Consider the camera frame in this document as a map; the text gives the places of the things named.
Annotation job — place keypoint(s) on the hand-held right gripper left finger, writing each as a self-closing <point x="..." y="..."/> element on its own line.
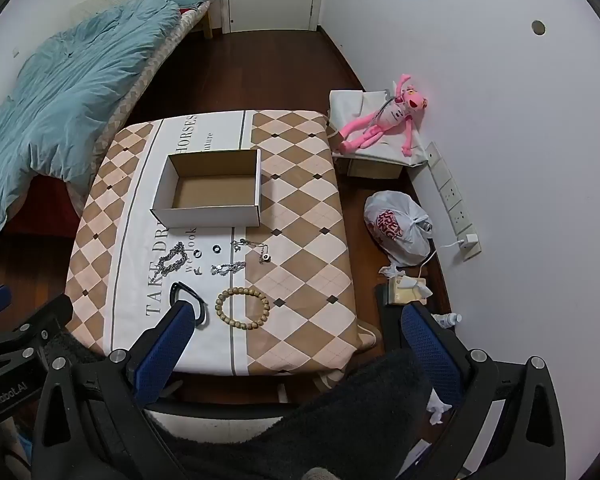
<point x="162" y="350"/>

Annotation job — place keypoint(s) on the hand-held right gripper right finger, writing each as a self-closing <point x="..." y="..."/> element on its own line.
<point x="430" y="350"/>

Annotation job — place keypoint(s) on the black carabiner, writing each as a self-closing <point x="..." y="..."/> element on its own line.
<point x="200" y="305"/>

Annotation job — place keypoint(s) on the white cardboard box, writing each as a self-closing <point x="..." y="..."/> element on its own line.
<point x="205" y="210"/>

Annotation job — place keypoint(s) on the small white bottle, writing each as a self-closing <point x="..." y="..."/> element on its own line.
<point x="445" y="320"/>

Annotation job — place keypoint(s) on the crumpled white tissue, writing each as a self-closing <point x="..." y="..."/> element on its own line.
<point x="391" y="270"/>
<point x="437" y="407"/>

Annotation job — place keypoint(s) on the tissue box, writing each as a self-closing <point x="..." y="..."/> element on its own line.
<point x="407" y="292"/>

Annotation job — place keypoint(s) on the white charger plug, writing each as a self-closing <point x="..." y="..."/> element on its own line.
<point x="469" y="241"/>

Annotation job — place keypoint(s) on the white plastic bag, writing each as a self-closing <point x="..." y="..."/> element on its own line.
<point x="395" y="225"/>

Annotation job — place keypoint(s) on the checked brown tablecloth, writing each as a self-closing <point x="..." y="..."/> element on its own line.
<point x="300" y="210"/>

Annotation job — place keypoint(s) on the blue duvet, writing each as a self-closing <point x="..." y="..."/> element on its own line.
<point x="70" y="100"/>

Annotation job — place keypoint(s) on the pink plush toy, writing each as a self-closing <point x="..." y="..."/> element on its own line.
<point x="380" y="122"/>

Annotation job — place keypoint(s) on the white tote bag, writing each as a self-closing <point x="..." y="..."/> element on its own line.
<point x="347" y="105"/>

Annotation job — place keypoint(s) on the round grey wall cover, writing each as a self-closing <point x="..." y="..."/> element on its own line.
<point x="538" y="28"/>

